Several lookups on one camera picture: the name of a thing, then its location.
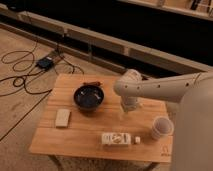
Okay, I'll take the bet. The brown stick behind bowl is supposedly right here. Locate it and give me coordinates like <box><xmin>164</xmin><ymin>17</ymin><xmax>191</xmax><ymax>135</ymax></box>
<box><xmin>83</xmin><ymin>81</ymin><xmax>101</xmax><ymax>86</ymax></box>

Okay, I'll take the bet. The white ceramic cup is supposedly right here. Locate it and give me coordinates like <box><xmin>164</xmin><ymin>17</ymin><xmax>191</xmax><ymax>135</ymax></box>
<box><xmin>151</xmin><ymin>117</ymin><xmax>174</xmax><ymax>140</ymax></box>

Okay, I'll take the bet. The wooden table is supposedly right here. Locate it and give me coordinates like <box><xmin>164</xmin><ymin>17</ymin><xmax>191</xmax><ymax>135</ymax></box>
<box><xmin>30</xmin><ymin>74</ymin><xmax>172</xmax><ymax>163</ymax></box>

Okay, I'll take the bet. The dark ceramic bowl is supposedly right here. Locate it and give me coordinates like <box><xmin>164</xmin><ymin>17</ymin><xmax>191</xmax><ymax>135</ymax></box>
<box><xmin>73</xmin><ymin>85</ymin><xmax>104</xmax><ymax>111</ymax></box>

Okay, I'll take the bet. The long wooden shelf rail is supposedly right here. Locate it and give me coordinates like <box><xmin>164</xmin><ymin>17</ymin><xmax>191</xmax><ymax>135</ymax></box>
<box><xmin>0</xmin><ymin>3</ymin><xmax>213</xmax><ymax>74</ymax></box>

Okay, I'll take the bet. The black power adapter box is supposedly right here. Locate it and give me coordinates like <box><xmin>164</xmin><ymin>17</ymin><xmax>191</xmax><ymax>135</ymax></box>
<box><xmin>36</xmin><ymin>57</ymin><xmax>54</xmax><ymax>70</ymax></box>

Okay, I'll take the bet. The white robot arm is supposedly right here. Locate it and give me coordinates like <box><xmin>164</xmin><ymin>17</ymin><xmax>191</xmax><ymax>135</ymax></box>
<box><xmin>114</xmin><ymin>69</ymin><xmax>213</xmax><ymax>171</ymax></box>

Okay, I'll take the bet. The white lying bottle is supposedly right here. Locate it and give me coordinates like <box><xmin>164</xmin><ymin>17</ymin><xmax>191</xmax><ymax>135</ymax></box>
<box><xmin>101</xmin><ymin>132</ymin><xmax>141</xmax><ymax>146</ymax></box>

